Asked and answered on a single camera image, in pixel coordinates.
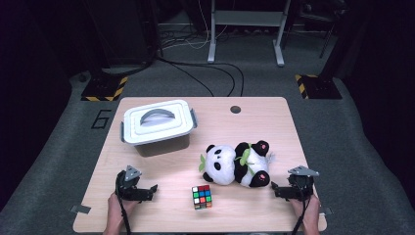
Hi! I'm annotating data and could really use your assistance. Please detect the black yellow striped base plate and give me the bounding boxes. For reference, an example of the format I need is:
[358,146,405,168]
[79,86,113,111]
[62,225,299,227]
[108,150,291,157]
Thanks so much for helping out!
[295,73,343,100]
[80,75,129,102]

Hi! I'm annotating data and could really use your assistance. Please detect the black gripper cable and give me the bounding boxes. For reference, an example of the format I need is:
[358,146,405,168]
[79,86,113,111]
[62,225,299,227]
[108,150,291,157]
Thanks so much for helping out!
[291,192,312,235]
[115,177,132,235]

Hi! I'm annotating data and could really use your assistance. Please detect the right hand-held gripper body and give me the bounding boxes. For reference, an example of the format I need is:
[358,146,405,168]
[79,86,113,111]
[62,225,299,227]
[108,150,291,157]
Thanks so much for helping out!
[283,165,320,201]

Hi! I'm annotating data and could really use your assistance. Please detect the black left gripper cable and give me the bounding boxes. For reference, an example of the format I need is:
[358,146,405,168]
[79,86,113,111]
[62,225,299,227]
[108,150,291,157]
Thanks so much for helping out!
[115,177,132,235]

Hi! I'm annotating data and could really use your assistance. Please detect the black floor cable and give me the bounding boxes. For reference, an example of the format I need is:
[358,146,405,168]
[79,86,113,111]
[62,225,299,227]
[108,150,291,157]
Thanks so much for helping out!
[156,57,215,98]
[177,62,246,98]

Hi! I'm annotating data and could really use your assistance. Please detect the person's right hand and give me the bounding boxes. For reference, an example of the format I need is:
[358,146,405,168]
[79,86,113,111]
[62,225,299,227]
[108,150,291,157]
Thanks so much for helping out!
[290,194,321,226]

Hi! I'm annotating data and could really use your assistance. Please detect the clear grey storage box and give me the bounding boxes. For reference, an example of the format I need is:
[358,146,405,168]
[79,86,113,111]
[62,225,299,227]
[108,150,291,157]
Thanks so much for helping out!
[120,108,199,159]

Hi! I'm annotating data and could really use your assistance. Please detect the panda plush toy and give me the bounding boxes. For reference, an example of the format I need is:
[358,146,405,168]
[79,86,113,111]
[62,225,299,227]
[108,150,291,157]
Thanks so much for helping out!
[198,139,276,189]

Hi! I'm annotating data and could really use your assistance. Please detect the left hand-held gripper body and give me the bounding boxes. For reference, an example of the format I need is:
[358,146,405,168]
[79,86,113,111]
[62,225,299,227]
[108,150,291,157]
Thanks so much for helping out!
[115,164,149,202]

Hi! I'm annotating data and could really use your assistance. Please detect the person's left hand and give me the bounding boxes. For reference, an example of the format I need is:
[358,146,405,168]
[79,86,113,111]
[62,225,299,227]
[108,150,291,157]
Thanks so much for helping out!
[107,192,141,226]

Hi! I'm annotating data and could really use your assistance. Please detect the white lid with grey handle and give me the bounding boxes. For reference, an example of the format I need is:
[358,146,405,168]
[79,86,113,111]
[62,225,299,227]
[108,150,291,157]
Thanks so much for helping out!
[120,99,199,147]

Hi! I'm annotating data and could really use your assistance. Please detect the white metal stand frame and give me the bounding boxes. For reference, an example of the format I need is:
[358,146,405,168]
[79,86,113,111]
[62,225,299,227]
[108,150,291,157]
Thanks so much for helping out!
[207,0,292,68]

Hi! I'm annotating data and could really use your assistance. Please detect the multicoloured puzzle cube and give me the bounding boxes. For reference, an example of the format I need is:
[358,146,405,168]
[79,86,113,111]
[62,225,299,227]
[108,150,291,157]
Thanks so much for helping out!
[191,184,213,211]

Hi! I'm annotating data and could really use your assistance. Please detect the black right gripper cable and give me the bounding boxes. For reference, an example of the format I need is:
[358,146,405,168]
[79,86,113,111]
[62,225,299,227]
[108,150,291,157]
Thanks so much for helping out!
[291,192,312,235]

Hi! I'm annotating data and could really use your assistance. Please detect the white floor cables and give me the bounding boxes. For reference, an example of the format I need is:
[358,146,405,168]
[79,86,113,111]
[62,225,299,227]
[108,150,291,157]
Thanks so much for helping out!
[160,0,229,51]

